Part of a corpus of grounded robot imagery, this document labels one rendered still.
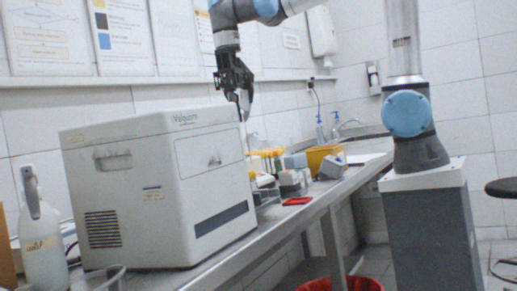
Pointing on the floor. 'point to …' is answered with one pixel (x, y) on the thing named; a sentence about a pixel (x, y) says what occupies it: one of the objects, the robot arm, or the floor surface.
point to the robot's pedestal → (433, 239)
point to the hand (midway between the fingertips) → (243, 117)
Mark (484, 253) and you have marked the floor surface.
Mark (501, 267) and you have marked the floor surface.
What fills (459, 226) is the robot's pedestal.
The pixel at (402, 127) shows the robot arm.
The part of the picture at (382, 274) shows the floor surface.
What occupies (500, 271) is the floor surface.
